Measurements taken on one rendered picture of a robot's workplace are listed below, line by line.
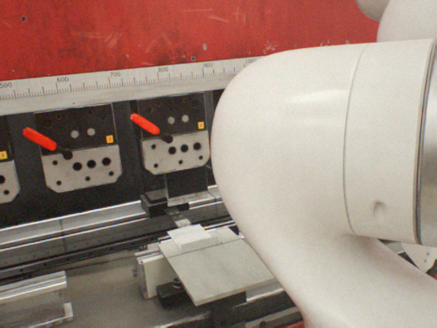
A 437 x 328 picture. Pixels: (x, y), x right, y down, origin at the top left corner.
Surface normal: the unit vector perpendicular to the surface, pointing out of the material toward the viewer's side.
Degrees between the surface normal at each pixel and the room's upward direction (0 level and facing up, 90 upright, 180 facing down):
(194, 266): 0
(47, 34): 90
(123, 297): 0
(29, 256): 90
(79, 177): 90
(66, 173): 90
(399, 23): 69
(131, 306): 0
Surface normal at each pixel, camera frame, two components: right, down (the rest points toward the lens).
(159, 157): 0.37, 0.22
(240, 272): -0.08, -0.96
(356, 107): -0.47, -0.30
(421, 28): -0.93, 0.08
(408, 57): -0.32, -0.72
